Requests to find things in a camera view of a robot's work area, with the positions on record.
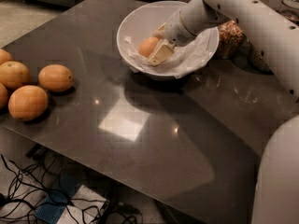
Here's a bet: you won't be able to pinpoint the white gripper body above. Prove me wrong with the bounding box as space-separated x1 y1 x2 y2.
153 8 198 47

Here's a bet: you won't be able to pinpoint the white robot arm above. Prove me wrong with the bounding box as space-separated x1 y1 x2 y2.
153 0 299 224

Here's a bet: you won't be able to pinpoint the white bowl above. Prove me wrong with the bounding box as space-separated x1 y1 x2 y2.
116 0 220 81

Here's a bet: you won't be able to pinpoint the large front orange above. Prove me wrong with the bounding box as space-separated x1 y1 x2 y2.
8 85 49 121

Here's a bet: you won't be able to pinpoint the white paper liner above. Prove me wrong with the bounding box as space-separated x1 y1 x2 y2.
119 28 219 80

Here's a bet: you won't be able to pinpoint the glass jar of nuts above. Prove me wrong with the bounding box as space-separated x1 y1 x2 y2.
216 21 245 59

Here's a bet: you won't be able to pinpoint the glass jar of cereal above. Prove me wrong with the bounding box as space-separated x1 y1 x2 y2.
249 0 299 74

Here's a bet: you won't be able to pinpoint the orange top left edge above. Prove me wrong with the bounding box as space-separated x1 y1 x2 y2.
0 49 13 65

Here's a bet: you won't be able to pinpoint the orange edge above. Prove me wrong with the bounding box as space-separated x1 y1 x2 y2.
0 83 8 109
0 49 13 65

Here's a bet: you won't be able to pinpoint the orange left edge lower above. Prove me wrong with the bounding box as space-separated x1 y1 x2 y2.
0 83 8 109

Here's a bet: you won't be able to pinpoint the white sheet on floor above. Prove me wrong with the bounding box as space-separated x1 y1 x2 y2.
56 185 107 224

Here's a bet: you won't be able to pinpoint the blue box under table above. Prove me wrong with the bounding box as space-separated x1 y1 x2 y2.
35 175 80 224

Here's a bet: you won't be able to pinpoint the black cables on floor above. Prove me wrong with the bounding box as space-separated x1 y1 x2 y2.
0 147 144 224

